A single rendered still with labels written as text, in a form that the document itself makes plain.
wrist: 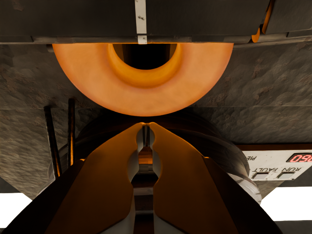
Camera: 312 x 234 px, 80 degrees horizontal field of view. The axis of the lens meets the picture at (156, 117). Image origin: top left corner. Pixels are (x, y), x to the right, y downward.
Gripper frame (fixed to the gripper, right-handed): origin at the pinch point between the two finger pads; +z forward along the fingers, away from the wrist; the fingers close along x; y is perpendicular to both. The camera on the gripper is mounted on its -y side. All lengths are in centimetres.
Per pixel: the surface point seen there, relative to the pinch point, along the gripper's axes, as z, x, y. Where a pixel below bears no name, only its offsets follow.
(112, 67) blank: 6.5, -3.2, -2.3
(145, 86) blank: 7.1, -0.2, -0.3
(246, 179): 10.3, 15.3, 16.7
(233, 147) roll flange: 16.4, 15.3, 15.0
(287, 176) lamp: 30, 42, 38
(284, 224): 355, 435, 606
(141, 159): 9.1, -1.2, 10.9
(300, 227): 344, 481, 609
